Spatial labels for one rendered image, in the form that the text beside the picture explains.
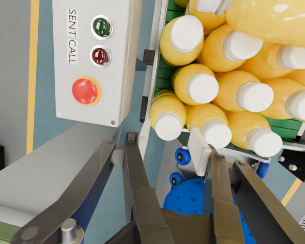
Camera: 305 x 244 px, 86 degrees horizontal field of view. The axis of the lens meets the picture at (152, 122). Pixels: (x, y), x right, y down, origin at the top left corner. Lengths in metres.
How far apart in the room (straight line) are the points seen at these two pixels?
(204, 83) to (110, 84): 0.13
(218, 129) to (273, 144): 0.08
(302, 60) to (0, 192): 0.85
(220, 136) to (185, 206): 0.18
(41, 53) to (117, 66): 1.43
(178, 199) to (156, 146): 1.13
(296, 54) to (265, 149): 0.13
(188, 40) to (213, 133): 0.13
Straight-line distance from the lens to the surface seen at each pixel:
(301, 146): 0.51
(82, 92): 0.25
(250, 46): 0.25
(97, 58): 0.24
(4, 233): 0.68
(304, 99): 0.29
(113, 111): 0.25
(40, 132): 1.83
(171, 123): 0.24
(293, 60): 0.28
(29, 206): 0.73
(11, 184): 0.83
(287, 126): 0.57
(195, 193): 0.41
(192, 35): 0.23
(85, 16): 0.26
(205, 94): 0.24
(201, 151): 0.17
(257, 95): 0.26
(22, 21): 1.75
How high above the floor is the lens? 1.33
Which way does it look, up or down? 72 degrees down
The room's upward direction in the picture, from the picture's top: 167 degrees counter-clockwise
